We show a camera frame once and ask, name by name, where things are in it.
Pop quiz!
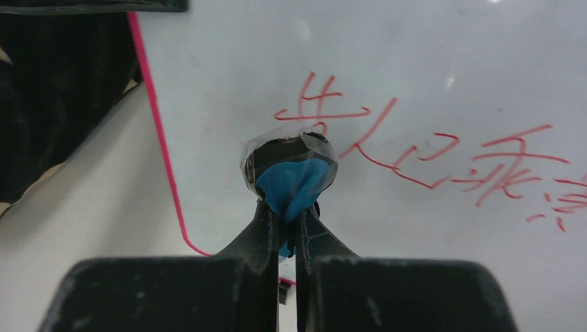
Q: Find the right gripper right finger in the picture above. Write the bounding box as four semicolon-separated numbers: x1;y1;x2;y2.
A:
295;207;517;331

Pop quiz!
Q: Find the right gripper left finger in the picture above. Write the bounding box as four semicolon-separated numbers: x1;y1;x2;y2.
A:
39;202;280;331

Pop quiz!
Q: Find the blue whiteboard eraser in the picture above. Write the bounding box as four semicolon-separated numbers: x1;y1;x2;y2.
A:
240;126;339;259

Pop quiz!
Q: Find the red framed whiteboard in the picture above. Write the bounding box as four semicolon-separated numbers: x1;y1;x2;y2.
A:
129;1;586;331

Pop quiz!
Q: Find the black floral blanket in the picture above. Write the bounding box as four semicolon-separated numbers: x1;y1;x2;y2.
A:
1;13;143;211

